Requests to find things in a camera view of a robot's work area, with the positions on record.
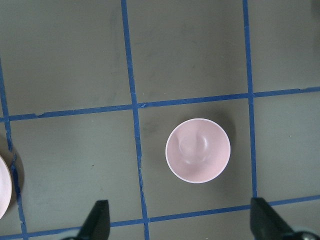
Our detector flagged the small pink bowl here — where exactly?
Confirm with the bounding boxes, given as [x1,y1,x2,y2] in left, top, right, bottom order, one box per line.
[165,118,231,184]

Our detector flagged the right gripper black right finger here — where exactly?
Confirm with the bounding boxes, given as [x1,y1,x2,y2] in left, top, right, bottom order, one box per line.
[250,197,296,240]

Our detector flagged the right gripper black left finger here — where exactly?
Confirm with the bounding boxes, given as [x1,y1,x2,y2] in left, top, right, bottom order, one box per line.
[76,200,110,240]

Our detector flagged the large pink plate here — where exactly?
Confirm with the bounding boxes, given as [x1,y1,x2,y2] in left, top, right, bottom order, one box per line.
[0,156,12,218]

